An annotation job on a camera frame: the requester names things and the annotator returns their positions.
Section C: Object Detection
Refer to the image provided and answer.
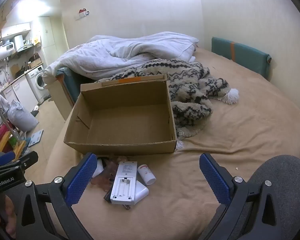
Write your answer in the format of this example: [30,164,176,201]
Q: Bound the white washing machine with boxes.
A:
[25,65,47,103]

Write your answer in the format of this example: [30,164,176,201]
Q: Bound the wooden bed frame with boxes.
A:
[44,75,75,122]

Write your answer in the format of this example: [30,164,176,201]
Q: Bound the white duvet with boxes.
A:
[44,32,199,80]

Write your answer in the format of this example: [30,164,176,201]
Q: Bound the teal bed side cushion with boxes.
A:
[56,66,82,103]

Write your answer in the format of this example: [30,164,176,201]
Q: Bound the teal cushion with orange strap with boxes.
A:
[211,37,272,80]

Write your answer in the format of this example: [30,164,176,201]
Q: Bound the patterned knit blanket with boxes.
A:
[94,59,240,150]

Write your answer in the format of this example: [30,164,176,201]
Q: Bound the white bottle with red label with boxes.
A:
[137,164,157,186]

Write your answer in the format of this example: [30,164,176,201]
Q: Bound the small brown cardboard box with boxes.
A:
[27,57,42,68]

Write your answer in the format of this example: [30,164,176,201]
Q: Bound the white kitchen counter cabinet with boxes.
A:
[1,76,39,115]

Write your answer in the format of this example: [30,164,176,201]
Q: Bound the white wall cabinet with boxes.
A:
[1,22,31,38]

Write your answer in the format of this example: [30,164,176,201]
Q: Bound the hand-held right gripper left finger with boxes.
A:
[15,152,98,240]

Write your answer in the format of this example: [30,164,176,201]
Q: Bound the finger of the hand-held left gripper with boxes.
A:
[0,151,16,166]
[4,151,39,172]

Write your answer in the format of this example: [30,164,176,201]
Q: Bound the small white bottle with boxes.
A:
[91,158,105,180]

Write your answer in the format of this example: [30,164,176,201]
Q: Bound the white water heater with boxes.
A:
[0,42,17,64]

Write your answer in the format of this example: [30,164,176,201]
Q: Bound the grey plastic bag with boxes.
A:
[7,99,39,132]

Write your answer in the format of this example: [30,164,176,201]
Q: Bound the white remote control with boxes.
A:
[110,162,138,205]

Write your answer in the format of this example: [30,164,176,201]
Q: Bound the person's grey trouser leg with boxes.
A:
[247,155,300,240]

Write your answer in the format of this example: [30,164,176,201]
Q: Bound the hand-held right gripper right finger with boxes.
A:
[199,153,300,240]

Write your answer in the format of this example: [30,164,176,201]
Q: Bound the colourful wooden rack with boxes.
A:
[0,122,27,155]

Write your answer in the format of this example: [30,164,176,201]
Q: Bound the bathroom scale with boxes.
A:
[27,129,44,147]

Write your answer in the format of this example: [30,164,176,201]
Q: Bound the clear plastic bag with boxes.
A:
[91,156,130,193]

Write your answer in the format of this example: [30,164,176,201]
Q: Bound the beige bed sheet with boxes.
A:
[44,47,300,240]

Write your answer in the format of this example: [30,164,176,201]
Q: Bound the person's left hand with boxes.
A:
[0,195,17,238]

